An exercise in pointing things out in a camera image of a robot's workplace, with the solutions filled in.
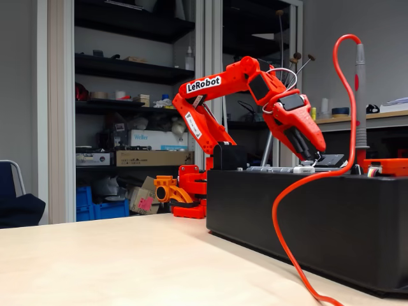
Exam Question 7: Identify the grey hinged door panel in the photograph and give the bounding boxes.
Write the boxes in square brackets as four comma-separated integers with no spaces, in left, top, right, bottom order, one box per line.
[245,164,296,173]

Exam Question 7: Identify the red cable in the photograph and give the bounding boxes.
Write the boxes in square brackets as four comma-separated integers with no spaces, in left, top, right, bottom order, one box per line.
[272,34,363,306]

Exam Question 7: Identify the grey test probe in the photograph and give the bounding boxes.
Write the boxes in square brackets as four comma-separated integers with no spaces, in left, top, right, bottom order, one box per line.
[353,43,371,175]

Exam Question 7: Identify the cluttered storage shelving unit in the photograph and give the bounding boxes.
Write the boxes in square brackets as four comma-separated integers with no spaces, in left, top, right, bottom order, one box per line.
[31,0,303,226]

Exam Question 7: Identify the black corner block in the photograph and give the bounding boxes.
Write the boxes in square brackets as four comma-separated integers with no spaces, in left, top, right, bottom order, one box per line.
[212,142,248,171]

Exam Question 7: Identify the wooden top workbench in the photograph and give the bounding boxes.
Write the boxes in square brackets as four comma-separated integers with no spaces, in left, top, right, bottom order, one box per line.
[314,110,408,168]

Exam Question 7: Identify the black task board box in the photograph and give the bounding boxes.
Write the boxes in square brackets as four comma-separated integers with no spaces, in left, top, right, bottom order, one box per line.
[206,168,408,296]

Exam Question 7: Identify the metal stems with cork balls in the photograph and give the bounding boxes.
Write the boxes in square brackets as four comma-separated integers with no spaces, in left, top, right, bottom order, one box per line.
[275,9,316,96]

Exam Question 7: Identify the white plastic bag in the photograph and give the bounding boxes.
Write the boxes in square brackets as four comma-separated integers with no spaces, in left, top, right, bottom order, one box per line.
[170,116,188,136]

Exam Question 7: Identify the white plastic bottle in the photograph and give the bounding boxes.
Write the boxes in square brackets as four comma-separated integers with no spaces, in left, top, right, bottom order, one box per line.
[184,46,195,71]

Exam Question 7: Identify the white Weller box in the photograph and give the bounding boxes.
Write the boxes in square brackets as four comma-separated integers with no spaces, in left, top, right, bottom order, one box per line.
[128,129,189,151]

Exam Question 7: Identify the long brown cardboard box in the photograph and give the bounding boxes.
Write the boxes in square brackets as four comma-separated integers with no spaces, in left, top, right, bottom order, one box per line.
[115,149,195,167]

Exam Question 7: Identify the cardboard box with pink label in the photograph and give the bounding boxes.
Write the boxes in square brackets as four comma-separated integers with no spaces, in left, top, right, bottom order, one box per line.
[128,175,160,215]

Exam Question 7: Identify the blue plastic crate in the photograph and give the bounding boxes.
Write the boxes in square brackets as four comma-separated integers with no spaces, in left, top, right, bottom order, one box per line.
[75,186,94,222]
[92,199,130,221]

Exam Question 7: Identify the grey flat box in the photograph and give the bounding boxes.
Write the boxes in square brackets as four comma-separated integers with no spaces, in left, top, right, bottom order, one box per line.
[75,152,115,167]

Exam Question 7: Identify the red object on shelf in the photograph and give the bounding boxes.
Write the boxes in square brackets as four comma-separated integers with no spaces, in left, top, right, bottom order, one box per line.
[75,82,90,102]

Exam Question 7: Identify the dark cloth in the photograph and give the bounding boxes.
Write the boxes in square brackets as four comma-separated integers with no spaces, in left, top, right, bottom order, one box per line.
[0,193,47,229]

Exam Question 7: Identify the orange printed handle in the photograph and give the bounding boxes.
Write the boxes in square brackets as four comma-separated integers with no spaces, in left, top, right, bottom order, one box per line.
[154,175,194,208]

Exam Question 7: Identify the blue chair with metal frame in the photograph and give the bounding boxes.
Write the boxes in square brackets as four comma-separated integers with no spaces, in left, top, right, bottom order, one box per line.
[0,159,27,198]

